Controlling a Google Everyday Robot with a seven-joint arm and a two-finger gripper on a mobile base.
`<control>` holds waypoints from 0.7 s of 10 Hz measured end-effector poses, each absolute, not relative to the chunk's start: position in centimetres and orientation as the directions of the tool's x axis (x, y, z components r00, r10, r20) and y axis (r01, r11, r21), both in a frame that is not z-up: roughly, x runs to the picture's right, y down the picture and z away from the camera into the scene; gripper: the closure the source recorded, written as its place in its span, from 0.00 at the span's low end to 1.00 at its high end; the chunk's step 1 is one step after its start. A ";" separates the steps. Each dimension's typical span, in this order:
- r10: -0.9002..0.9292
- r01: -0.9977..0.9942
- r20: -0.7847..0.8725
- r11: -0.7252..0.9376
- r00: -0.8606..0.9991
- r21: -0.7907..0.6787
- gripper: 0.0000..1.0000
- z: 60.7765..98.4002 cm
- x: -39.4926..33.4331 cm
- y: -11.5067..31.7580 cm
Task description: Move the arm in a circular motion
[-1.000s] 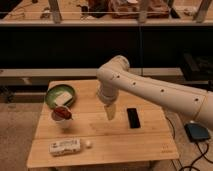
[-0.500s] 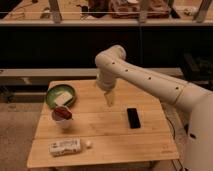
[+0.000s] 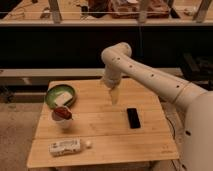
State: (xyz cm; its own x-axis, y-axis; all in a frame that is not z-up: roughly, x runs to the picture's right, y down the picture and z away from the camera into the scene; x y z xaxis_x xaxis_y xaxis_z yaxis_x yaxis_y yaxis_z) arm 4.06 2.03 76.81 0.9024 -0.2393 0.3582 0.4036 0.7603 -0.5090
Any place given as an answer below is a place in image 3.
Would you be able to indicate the tan wooden end tool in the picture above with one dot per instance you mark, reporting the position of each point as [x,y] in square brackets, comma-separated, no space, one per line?
[114,94]

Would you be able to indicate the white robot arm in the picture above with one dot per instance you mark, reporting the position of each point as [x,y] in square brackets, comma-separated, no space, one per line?
[193,100]

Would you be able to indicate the black smartphone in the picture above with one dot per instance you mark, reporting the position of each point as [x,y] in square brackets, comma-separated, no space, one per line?
[133,118]

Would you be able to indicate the wooden table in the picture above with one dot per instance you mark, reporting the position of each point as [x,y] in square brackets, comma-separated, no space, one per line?
[106,125]

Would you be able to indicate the white block in bowl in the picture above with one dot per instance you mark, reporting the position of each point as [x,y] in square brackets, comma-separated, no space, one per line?
[63,98]

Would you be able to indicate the red object in cup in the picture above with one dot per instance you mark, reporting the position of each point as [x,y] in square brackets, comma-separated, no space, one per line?
[63,112]

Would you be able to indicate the green round bowl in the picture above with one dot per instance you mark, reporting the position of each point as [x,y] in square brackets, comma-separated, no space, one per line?
[55,91]

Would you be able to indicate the white labelled plastic bottle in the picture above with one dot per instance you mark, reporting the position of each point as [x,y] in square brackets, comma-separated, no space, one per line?
[67,147]

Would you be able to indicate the long metal shelf bench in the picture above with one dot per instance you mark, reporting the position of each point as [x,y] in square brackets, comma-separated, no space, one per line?
[79,72]

